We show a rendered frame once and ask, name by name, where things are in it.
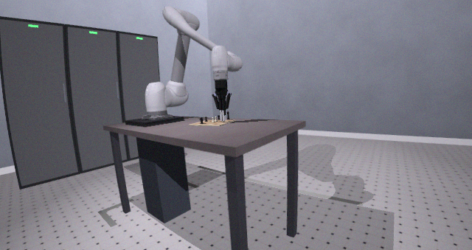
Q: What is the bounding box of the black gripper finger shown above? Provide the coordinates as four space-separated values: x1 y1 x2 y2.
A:
212 92 223 121
221 92 232 121

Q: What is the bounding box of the brown and cream chessboard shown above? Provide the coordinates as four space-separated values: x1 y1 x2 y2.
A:
190 119 236 126

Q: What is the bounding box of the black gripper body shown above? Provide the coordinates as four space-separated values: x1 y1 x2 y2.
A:
215 80 228 97

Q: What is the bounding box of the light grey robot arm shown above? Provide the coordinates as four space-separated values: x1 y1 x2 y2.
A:
142 6 243 120

